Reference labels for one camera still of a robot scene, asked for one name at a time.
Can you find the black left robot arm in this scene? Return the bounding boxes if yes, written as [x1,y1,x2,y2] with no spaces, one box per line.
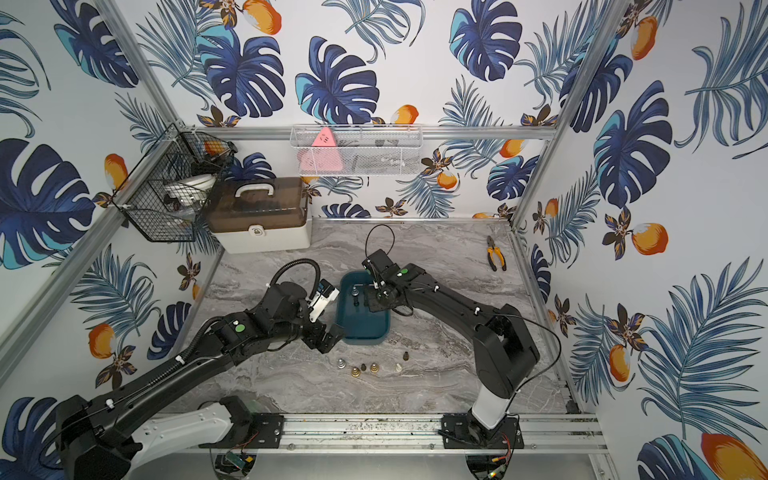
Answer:
[55,280,343,479]

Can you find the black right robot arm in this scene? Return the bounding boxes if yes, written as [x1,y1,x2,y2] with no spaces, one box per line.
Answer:
[362,249,541,431]

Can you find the teal plastic storage box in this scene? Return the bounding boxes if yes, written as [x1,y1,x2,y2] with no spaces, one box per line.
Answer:
[335,270,390,345]

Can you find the white storage case brown lid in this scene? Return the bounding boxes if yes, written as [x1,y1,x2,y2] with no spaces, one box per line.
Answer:
[203,177,311,254]

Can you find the orange black pliers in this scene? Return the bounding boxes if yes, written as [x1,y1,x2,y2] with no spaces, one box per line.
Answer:
[486,236,507,272]

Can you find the pink triangle card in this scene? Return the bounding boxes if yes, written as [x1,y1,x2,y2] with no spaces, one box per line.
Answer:
[298,127,344,174]

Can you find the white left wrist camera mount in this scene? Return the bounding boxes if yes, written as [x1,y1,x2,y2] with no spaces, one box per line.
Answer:
[309,279,339,323]

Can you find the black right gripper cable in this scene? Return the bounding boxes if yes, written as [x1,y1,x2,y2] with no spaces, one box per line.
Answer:
[364,223,397,265]

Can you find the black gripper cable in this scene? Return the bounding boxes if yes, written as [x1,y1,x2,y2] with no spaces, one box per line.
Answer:
[364,223,397,265]
[268,257,322,301]

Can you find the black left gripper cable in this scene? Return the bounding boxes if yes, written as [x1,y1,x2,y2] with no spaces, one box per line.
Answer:
[268,257,322,301]

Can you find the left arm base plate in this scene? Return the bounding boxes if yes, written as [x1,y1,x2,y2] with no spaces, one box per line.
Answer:
[199,413,285,451]

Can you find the white mesh wall shelf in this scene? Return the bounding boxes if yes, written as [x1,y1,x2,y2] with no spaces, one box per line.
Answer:
[290,124,423,176]

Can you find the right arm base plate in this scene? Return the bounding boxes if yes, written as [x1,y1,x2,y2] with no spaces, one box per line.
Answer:
[437,413,525,450]

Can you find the black wire basket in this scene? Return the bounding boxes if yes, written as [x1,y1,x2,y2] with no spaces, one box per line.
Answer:
[111,124,237,243]

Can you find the aluminium front rail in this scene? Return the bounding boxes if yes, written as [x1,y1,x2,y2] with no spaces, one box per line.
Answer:
[116,412,607,455]

